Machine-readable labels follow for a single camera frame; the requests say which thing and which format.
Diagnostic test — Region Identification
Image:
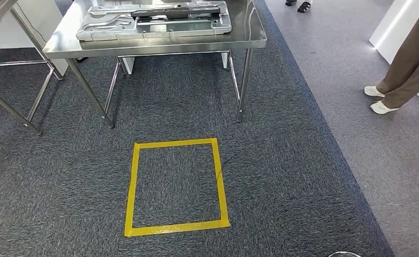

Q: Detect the thin black loose wire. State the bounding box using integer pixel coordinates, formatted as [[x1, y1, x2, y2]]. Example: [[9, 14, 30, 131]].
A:
[[214, 153, 237, 185]]

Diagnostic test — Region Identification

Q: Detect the long black plastic panel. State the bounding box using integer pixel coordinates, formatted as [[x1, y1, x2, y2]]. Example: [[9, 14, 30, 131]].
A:
[[130, 4, 221, 20]]

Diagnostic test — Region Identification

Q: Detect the stainless steel table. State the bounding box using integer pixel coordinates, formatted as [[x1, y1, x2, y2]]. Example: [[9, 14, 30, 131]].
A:
[[0, 0, 63, 136]]

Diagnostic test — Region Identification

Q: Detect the stainless steel workbench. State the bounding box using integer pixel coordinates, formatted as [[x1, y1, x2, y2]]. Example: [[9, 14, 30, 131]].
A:
[[42, 0, 268, 129]]

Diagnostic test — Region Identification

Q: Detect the stamped aluminium plate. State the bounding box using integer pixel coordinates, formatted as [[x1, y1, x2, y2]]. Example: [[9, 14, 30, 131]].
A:
[[76, 1, 232, 42]]

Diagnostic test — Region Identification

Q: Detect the white display board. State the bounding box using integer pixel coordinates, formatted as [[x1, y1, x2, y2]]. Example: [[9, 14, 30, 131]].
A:
[[368, 0, 419, 98]]

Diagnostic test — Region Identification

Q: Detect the white cabinet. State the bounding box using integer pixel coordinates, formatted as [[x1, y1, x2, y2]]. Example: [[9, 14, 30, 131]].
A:
[[0, 0, 70, 77]]

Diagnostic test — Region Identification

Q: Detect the person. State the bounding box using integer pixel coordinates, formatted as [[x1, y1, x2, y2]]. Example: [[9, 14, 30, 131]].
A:
[[364, 10, 419, 115]]

